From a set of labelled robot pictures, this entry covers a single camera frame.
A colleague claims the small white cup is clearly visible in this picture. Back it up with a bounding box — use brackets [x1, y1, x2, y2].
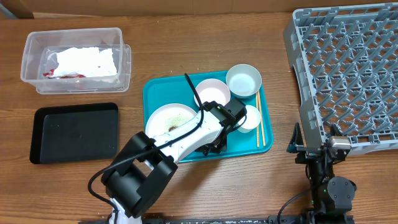
[238, 105, 261, 133]

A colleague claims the brown food scrap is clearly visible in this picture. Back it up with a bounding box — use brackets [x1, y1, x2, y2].
[168, 126, 178, 131]

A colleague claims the large white plate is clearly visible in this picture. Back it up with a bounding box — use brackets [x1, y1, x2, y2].
[145, 103, 197, 138]

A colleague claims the white napkin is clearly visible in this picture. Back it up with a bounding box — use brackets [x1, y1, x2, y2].
[46, 47, 118, 78]

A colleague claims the red snack wrapper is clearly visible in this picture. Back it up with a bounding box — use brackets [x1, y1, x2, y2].
[42, 69, 85, 79]

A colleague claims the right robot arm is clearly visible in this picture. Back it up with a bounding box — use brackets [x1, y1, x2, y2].
[277, 123, 357, 224]

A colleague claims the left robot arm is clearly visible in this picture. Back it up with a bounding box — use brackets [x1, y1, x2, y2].
[101, 98, 246, 223]

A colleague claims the grey dishwasher rack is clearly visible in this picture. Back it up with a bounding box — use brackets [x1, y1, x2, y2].
[283, 2, 397, 155]

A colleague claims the wooden chopstick left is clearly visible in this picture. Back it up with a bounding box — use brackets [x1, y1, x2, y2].
[255, 92, 261, 148]

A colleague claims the wooden chopstick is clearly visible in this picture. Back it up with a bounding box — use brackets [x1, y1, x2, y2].
[255, 92, 261, 148]
[256, 91, 266, 146]

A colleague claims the pink shallow bowl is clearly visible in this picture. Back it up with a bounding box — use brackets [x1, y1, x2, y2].
[195, 78, 231, 106]

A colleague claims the grey-green bowl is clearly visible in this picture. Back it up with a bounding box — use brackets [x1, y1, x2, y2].
[226, 64, 262, 98]

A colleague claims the wooden chopstick right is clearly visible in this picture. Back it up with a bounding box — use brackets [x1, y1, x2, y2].
[256, 91, 266, 146]

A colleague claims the black plastic tray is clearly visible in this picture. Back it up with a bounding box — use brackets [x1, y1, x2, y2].
[29, 103, 119, 164]

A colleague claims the clear plastic bin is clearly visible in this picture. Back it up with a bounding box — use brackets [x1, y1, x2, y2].
[21, 27, 132, 95]

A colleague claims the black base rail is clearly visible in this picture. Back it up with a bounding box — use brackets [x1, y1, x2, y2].
[77, 215, 355, 224]

